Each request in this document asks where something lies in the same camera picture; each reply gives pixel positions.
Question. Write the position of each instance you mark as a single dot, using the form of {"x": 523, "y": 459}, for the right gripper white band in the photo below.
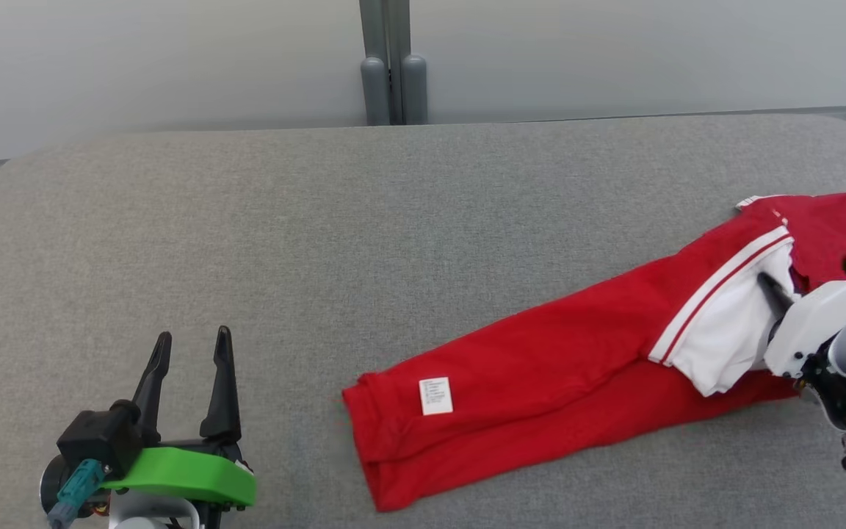
{"x": 812, "y": 323}

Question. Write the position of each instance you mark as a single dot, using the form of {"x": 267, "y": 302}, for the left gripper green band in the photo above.
{"x": 188, "y": 474}

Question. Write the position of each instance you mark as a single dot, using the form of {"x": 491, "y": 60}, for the red white striped garment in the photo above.
{"x": 540, "y": 367}

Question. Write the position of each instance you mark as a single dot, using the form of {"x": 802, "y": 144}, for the folded red garment stack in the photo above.
{"x": 834, "y": 228}

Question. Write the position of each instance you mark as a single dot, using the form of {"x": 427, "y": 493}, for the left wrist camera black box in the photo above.
{"x": 96, "y": 437}

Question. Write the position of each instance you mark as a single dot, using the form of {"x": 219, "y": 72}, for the grey partition post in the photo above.
{"x": 393, "y": 66}

